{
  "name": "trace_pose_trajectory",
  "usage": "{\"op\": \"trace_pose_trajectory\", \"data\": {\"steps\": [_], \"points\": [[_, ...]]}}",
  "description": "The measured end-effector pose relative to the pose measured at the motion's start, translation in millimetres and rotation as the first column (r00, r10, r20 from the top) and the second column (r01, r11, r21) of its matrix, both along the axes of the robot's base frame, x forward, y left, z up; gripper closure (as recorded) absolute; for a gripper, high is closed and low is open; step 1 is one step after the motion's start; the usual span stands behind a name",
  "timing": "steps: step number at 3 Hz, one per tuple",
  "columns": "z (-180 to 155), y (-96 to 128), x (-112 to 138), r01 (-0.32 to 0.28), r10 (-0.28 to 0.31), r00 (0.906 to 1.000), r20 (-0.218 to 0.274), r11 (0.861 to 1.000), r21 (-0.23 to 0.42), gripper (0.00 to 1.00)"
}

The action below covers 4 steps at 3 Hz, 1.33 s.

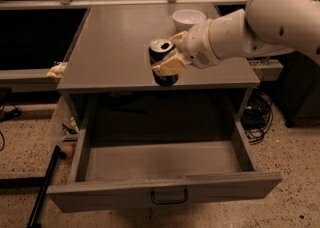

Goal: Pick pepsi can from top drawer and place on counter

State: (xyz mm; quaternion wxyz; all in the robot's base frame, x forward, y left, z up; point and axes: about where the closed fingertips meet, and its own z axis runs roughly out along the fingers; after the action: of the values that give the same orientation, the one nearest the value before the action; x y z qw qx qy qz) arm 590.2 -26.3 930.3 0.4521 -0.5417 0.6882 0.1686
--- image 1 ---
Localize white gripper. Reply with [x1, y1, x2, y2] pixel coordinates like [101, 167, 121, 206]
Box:
[152, 19, 220, 76]

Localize dark blue pepsi can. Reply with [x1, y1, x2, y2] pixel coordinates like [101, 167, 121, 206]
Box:
[148, 36, 179, 87]

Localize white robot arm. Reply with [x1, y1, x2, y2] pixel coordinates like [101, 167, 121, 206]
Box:
[152, 0, 320, 76]

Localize grey cabinet counter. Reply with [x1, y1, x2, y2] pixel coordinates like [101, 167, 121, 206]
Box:
[58, 4, 259, 125]

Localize open grey top drawer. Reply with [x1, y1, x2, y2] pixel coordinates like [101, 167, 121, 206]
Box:
[46, 92, 283, 214]

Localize white ceramic bowl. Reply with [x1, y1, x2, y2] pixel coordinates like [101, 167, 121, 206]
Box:
[172, 9, 206, 32]

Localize yellow crumpled cloth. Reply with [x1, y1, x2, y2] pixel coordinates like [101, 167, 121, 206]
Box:
[47, 62, 67, 79]

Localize black pole on floor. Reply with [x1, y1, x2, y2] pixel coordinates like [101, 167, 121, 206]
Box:
[27, 145, 66, 228]

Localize black cable bundle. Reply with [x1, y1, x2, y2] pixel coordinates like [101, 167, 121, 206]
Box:
[241, 91, 274, 145]

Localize black drawer handle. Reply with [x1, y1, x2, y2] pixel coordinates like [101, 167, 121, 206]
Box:
[150, 189, 189, 205]

